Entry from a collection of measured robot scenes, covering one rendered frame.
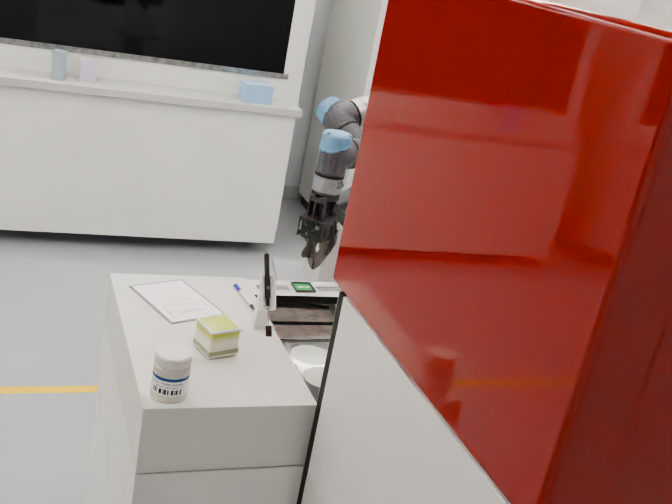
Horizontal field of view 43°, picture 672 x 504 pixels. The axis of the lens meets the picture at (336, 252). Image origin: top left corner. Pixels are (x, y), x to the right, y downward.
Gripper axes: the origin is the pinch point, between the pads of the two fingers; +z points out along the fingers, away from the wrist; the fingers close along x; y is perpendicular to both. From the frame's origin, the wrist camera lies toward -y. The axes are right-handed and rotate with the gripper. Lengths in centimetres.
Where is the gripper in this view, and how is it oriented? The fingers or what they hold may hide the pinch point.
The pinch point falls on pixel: (314, 263)
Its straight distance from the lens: 220.4
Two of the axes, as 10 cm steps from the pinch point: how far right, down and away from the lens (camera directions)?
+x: 8.8, 3.1, -3.5
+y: -4.3, 2.3, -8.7
